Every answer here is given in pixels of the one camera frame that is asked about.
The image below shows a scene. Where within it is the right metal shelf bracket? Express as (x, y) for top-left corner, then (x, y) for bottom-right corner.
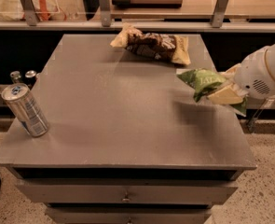
(210, 0), (229, 28)

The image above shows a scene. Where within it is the metal shelf bracket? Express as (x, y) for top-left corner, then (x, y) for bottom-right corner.
(20, 0), (39, 26)
(99, 0), (111, 27)
(210, 0), (229, 28)

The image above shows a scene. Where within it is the silver blue redbull can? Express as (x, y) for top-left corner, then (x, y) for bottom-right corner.
(1, 83), (49, 137)

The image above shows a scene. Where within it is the middle metal shelf bracket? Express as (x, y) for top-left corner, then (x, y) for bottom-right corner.
(99, 0), (111, 27)

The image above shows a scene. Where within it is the lower drawer knob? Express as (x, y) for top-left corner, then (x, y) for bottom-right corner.
(126, 217), (133, 224)

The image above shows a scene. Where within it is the green jalapeno chip bag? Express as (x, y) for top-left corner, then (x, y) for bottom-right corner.
(176, 68), (248, 117)

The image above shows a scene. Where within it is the drawer knob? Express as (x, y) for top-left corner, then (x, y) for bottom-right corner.
(126, 217), (133, 224)
(121, 193), (131, 203)

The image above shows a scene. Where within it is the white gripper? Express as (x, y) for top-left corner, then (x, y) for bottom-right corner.
(207, 45), (275, 105)

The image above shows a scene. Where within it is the grey drawer cabinet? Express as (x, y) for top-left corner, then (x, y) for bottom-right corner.
(0, 35), (255, 224)

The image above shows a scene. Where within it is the clear acrylic box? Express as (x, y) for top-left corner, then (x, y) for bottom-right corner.
(0, 0), (87, 21)

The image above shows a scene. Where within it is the brown chip bag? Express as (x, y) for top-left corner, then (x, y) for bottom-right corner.
(110, 23), (191, 65)

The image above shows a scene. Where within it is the left metal shelf bracket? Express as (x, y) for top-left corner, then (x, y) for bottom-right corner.
(20, 0), (39, 26)

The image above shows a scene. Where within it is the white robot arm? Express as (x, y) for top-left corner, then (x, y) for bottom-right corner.
(208, 44), (275, 105)

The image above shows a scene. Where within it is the upper drawer knob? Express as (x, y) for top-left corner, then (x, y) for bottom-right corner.
(121, 193), (131, 203)

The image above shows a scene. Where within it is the white orange plastic bag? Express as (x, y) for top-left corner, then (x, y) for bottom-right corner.
(0, 0), (66, 21)

